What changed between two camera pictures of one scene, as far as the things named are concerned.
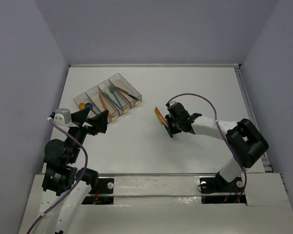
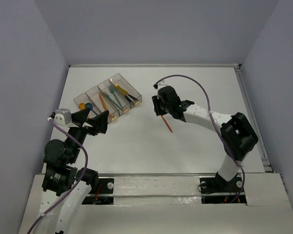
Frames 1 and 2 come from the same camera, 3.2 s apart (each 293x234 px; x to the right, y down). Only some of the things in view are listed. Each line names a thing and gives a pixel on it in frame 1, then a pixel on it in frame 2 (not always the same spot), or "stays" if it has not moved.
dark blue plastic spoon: x=90 y=106 stays
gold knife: x=127 y=92 stays
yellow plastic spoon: x=82 y=106 stays
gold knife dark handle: x=162 y=121 to x=123 y=92
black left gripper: x=87 y=126 stays
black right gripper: x=170 y=129 to x=156 y=103
